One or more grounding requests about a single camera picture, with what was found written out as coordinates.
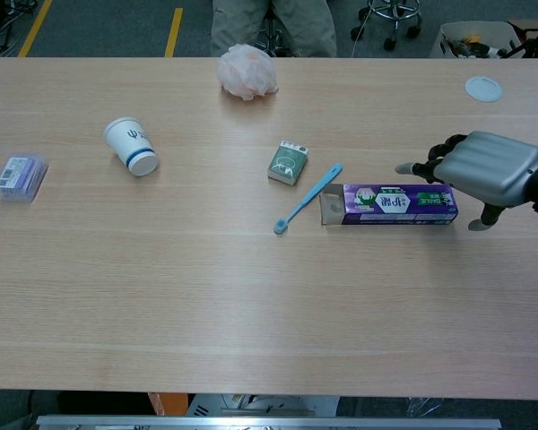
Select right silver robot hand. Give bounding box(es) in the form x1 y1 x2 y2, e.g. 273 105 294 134
395 130 538 232

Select purple toothpaste box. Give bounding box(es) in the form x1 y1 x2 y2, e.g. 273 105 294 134
318 183 459 228

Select light blue toothbrush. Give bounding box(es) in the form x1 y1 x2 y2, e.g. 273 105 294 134
273 162 344 236

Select white bin with items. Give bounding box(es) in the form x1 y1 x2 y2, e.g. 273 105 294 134
429 21 531 60

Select green soap box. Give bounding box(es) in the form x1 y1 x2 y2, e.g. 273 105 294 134
267 139 309 185

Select grey round table grommet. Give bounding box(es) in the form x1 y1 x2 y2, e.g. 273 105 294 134
464 75 504 103

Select chrome stool wheeled base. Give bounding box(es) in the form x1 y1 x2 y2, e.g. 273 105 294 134
350 0 423 52

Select person in khaki trousers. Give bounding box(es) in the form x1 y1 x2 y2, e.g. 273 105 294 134
211 0 337 58

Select pink mesh bath sponge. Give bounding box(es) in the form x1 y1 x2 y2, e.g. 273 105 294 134
215 43 280 101

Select white paper cup blue band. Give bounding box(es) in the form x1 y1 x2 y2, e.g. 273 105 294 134
104 116 160 177

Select clear purple plastic case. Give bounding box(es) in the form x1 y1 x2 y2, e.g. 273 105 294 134
0 154 49 202

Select black tripod legs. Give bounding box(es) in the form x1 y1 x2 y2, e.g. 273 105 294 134
0 0 39 57

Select aluminium frame rail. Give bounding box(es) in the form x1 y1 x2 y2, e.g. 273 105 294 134
36 414 502 430

